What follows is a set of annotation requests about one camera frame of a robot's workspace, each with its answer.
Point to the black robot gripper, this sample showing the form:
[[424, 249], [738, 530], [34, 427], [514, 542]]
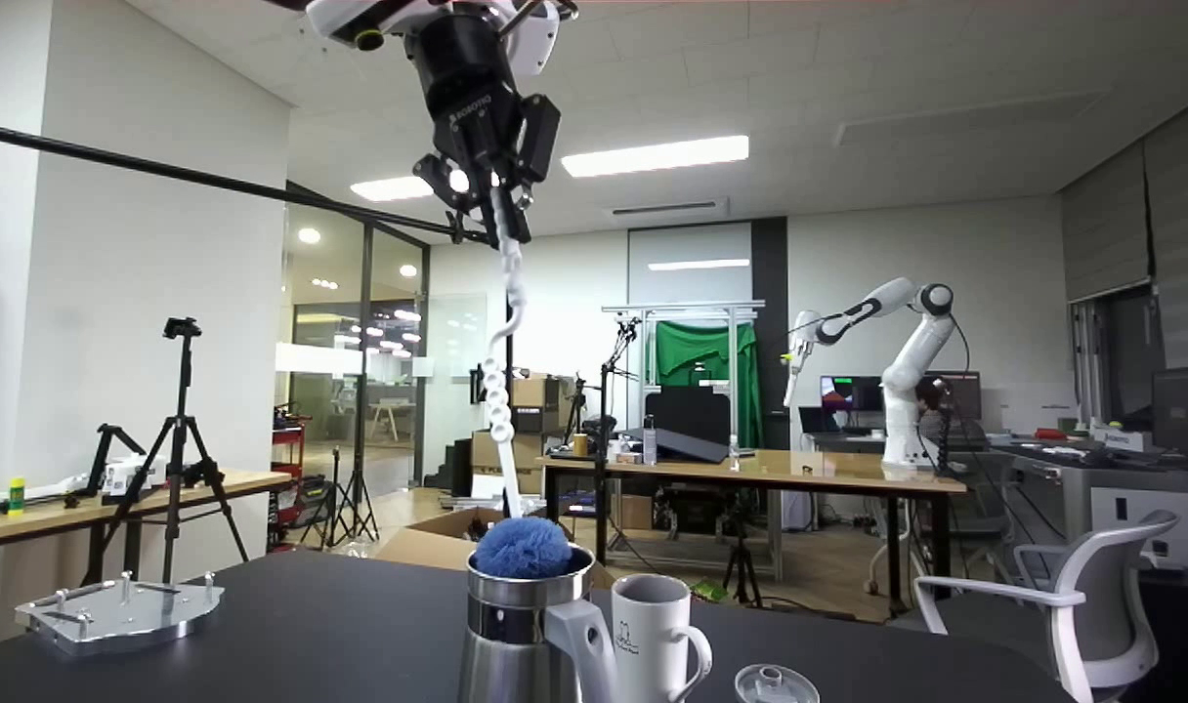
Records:
[[491, 137]]

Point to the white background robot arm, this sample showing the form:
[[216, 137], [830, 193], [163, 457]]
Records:
[[932, 311]]

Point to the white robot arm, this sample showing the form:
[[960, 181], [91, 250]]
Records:
[[366, 26]]

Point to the stainless steel flask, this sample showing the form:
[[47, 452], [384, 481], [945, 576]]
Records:
[[535, 637]]

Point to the clear flask lid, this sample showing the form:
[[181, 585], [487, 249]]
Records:
[[776, 685]]

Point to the green cloth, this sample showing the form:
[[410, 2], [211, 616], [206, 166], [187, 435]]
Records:
[[686, 357]]

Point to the wooden long desk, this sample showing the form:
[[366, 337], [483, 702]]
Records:
[[787, 472]]

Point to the white ceramic mug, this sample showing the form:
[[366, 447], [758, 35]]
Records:
[[659, 654]]

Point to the black boom pole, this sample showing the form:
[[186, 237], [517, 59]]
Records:
[[286, 193]]

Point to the black computer monitor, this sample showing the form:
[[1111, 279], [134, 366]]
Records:
[[1171, 413]]

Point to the white office chair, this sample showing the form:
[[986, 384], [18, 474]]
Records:
[[1063, 594]]

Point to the black camera tripod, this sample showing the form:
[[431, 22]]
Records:
[[177, 457]]

